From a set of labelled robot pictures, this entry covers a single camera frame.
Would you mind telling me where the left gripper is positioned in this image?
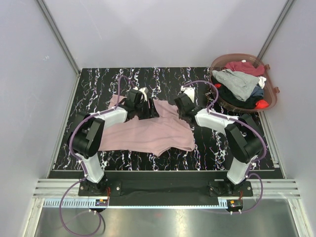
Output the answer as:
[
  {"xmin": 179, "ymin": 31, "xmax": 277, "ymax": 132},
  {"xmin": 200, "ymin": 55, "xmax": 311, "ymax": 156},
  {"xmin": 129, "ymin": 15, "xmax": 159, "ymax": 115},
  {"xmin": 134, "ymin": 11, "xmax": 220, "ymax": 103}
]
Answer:
[{"xmin": 134, "ymin": 98, "xmax": 159, "ymax": 120}]

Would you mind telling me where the pink tank top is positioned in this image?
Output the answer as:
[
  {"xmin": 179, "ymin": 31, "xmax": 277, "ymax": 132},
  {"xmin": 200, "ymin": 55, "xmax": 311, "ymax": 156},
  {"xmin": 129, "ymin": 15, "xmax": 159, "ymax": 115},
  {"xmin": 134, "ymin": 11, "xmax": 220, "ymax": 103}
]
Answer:
[{"xmin": 99, "ymin": 100, "xmax": 195, "ymax": 156}]

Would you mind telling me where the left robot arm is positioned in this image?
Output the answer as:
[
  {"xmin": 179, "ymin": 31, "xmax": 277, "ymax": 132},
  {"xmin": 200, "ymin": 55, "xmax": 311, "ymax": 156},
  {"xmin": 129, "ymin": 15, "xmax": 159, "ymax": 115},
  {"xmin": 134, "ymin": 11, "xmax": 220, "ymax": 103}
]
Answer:
[{"xmin": 67, "ymin": 87, "xmax": 159, "ymax": 196}]

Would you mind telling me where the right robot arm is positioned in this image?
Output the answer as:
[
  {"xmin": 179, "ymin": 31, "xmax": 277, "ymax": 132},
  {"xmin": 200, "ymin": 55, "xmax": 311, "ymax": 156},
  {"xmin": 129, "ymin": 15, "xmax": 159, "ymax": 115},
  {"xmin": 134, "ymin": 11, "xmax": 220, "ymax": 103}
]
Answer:
[{"xmin": 174, "ymin": 93, "xmax": 267, "ymax": 196}]

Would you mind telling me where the brown plastic laundry basket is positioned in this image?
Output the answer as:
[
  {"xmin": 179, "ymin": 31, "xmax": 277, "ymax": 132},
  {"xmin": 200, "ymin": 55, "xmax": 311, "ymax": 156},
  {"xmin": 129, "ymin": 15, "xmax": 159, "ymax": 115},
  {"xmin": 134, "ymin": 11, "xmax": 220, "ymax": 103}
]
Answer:
[{"xmin": 210, "ymin": 53, "xmax": 279, "ymax": 114}]

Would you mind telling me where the black garment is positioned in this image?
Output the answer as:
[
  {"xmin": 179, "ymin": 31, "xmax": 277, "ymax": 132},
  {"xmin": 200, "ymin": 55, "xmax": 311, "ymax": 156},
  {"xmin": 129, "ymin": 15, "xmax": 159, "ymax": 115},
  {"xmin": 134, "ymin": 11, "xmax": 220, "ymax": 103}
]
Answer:
[{"xmin": 211, "ymin": 76, "xmax": 263, "ymax": 109}]

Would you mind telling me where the maroon garment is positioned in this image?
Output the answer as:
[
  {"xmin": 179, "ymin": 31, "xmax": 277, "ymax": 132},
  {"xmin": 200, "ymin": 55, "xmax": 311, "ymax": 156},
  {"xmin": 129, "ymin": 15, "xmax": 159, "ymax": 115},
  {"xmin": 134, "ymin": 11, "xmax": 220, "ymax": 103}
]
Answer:
[{"xmin": 223, "ymin": 61, "xmax": 265, "ymax": 77}]

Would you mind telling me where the blue garment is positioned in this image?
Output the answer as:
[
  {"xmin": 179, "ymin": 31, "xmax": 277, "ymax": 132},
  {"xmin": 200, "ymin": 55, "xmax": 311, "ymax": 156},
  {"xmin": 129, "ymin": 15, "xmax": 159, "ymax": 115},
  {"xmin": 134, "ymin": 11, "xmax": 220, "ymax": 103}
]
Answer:
[{"xmin": 250, "ymin": 86, "xmax": 264, "ymax": 98}]

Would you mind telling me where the red orange garment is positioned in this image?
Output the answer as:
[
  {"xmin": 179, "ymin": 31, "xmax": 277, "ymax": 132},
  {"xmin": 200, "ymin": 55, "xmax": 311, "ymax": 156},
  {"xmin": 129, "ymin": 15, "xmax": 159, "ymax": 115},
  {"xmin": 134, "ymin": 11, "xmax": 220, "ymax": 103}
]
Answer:
[{"xmin": 255, "ymin": 99, "xmax": 269, "ymax": 110}]

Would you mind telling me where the white garment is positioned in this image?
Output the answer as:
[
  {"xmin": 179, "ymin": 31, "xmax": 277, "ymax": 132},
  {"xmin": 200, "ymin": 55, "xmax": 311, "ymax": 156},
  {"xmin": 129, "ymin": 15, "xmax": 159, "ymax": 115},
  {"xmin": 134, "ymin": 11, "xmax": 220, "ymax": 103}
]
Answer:
[{"xmin": 258, "ymin": 76, "xmax": 267, "ymax": 89}]

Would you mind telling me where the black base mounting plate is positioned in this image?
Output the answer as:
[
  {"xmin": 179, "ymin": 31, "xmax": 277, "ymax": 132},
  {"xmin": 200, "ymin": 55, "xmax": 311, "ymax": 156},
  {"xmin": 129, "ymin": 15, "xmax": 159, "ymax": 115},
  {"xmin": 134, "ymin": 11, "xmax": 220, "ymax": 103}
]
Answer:
[{"xmin": 79, "ymin": 171, "xmax": 253, "ymax": 197}]

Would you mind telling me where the left small electronics board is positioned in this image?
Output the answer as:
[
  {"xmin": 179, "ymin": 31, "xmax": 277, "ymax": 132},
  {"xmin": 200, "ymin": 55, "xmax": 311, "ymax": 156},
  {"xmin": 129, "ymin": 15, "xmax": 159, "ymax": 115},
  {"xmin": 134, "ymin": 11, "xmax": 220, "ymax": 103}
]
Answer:
[{"xmin": 95, "ymin": 199, "xmax": 109, "ymax": 206}]

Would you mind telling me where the small electronics board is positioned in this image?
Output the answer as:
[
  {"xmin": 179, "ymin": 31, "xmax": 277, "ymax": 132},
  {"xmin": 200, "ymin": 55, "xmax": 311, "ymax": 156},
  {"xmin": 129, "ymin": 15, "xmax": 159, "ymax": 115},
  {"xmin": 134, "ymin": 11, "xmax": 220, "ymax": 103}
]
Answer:
[
  {"xmin": 228, "ymin": 199, "xmax": 243, "ymax": 212},
  {"xmin": 95, "ymin": 199, "xmax": 109, "ymax": 206}
]

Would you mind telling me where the right small electronics board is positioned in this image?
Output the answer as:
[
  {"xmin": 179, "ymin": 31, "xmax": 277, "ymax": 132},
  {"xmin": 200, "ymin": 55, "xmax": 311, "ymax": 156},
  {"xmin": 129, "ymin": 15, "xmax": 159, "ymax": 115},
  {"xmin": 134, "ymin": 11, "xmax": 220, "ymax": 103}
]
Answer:
[{"xmin": 228, "ymin": 199, "xmax": 243, "ymax": 212}]

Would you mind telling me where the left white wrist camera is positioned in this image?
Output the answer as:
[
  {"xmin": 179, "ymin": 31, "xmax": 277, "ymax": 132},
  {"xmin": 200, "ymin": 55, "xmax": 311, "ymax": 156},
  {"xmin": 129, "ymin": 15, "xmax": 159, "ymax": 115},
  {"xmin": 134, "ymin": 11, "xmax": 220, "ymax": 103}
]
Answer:
[{"xmin": 133, "ymin": 87, "xmax": 149, "ymax": 101}]

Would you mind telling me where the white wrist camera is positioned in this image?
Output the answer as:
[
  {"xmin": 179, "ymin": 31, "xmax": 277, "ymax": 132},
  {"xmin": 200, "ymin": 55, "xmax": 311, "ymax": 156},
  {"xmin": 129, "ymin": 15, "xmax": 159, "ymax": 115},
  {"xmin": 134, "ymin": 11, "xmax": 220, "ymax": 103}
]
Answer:
[
  {"xmin": 133, "ymin": 87, "xmax": 149, "ymax": 101},
  {"xmin": 180, "ymin": 86, "xmax": 195, "ymax": 102}
]

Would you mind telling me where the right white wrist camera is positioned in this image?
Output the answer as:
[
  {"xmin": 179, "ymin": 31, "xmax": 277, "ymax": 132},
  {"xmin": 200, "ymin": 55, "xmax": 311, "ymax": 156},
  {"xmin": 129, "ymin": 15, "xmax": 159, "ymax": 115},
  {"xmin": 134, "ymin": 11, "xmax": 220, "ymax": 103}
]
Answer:
[{"xmin": 180, "ymin": 86, "xmax": 195, "ymax": 102}]

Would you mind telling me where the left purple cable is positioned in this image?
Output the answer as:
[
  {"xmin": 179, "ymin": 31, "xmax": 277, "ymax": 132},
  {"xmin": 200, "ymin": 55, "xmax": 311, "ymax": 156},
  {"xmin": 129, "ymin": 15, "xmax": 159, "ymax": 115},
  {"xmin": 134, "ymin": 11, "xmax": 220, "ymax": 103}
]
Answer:
[{"xmin": 59, "ymin": 76, "xmax": 139, "ymax": 235}]

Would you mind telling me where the purple cable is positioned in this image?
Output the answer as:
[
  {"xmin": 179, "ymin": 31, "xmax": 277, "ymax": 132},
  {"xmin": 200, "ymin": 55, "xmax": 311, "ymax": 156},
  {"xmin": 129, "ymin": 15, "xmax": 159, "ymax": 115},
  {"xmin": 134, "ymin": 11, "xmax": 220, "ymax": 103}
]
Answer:
[
  {"xmin": 182, "ymin": 80, "xmax": 269, "ymax": 213},
  {"xmin": 59, "ymin": 76, "xmax": 139, "ymax": 235}
]

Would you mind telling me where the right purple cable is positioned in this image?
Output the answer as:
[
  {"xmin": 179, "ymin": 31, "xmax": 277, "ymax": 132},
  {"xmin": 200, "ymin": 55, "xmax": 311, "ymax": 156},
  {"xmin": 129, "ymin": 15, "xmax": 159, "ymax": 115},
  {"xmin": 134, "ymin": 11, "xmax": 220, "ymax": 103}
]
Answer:
[{"xmin": 182, "ymin": 80, "xmax": 269, "ymax": 213}]

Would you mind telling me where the aluminium frame rail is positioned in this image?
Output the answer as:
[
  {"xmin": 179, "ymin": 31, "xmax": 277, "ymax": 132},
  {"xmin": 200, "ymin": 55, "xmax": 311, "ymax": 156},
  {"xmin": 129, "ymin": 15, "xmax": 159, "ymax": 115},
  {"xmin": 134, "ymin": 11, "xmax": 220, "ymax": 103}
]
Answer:
[{"xmin": 34, "ymin": 179, "xmax": 301, "ymax": 199}]

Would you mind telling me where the left aluminium corner post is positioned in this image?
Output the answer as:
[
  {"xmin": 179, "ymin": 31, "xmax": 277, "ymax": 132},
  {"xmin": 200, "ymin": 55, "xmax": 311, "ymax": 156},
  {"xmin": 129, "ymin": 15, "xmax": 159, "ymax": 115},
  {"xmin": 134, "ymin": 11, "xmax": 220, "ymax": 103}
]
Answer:
[{"xmin": 35, "ymin": 0, "xmax": 81, "ymax": 77}]

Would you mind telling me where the aluminium corner post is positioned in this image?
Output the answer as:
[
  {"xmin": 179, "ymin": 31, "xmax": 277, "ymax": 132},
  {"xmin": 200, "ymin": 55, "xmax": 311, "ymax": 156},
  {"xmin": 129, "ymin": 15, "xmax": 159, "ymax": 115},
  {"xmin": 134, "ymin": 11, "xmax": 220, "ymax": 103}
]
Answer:
[
  {"xmin": 35, "ymin": 0, "xmax": 81, "ymax": 77},
  {"xmin": 257, "ymin": 0, "xmax": 296, "ymax": 60}
]

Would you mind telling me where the right aluminium corner post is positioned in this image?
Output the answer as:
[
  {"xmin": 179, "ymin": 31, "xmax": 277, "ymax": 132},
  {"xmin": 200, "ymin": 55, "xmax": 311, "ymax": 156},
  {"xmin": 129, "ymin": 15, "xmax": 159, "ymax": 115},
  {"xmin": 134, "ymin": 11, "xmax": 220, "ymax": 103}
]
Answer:
[{"xmin": 257, "ymin": 0, "xmax": 296, "ymax": 60}]

